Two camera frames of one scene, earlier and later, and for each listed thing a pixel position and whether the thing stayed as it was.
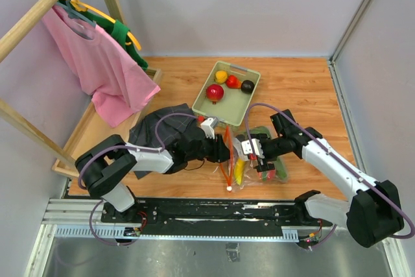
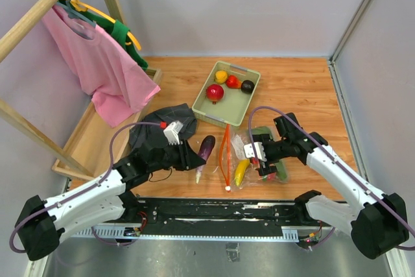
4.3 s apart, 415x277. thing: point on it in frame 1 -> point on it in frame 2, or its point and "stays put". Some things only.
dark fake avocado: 247,87 stays put
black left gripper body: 212,149 -> 183,156
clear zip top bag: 250,157 stays put
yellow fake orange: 220,76 stays put
